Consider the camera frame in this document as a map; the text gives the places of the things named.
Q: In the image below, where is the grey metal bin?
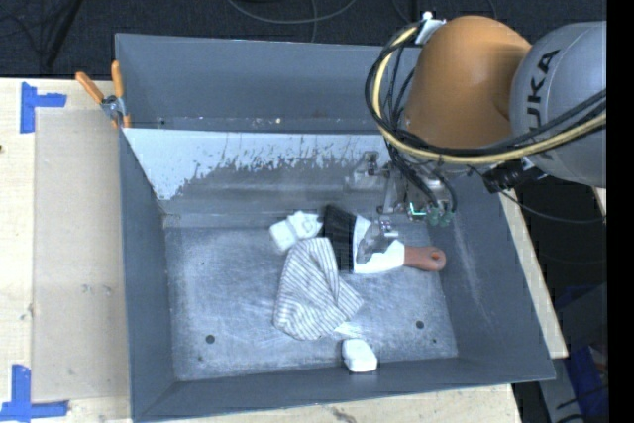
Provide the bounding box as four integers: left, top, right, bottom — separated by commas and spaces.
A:
113, 33, 557, 422

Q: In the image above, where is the grey striped white cloth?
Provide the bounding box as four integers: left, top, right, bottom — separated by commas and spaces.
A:
271, 237, 369, 342

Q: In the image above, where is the pale flat board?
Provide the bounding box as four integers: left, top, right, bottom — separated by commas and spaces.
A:
30, 107, 133, 405

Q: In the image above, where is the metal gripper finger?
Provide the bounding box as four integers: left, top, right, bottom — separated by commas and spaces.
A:
354, 236, 393, 264
368, 216, 401, 242

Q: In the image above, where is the white crumpled plastic object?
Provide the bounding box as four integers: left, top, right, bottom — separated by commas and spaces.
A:
268, 210, 324, 252

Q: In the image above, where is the black bristle wooden-handled brush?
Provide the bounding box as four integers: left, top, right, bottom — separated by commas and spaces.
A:
321, 204, 448, 275

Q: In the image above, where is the white rounded block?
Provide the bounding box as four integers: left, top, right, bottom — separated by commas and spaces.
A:
340, 338, 379, 373

